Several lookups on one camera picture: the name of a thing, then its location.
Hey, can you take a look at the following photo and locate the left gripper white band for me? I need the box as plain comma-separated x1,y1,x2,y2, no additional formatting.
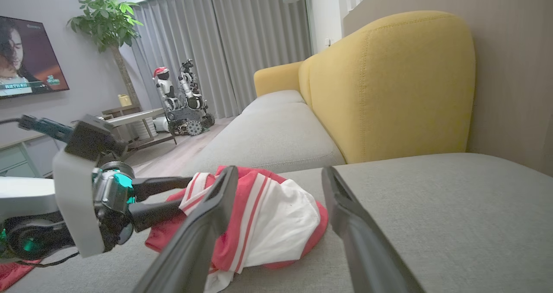
53,150,193,258

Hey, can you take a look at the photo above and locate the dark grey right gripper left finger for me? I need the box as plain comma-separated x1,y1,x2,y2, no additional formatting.
132,166,239,293

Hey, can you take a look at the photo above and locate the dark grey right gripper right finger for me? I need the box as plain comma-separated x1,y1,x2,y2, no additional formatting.
321,166,426,293

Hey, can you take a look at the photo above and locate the red white striped sports garment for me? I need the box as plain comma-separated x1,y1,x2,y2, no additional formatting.
145,166,329,293

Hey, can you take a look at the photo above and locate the red garment with ribbed waistband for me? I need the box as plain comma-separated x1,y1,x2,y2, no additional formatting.
0,260,41,291

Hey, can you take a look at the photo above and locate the wooden coffee table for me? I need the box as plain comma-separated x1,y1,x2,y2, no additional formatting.
100,105,178,151

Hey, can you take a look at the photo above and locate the large grey sofa seat cushion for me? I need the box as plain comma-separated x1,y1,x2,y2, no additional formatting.
0,153,553,293

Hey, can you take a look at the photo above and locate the wheeled white black robot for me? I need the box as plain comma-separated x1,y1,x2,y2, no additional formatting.
153,59,216,137

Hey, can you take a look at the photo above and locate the pale green tv cabinet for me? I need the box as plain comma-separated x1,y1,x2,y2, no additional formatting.
0,133,66,179

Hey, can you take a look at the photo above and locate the small grey sofa seat cushion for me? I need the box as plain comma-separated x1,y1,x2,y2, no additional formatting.
241,90,307,115

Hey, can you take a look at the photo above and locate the grey curtain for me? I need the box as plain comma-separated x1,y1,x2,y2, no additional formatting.
129,0,314,119

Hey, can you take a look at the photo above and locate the large yellow sofa backrest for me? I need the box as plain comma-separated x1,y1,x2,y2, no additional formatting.
298,10,477,164

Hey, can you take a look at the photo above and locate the green potted tree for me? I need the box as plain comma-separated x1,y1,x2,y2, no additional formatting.
67,0,145,108

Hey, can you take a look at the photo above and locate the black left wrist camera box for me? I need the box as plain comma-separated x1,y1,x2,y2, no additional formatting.
65,115,128,162

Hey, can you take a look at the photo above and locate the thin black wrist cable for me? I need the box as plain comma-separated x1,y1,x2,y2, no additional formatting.
24,251,81,268

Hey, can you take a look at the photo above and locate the black cable with teal plug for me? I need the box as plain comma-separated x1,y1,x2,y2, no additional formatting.
0,115,75,143

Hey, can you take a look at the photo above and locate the wall mounted television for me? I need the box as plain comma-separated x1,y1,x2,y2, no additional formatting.
0,16,70,99

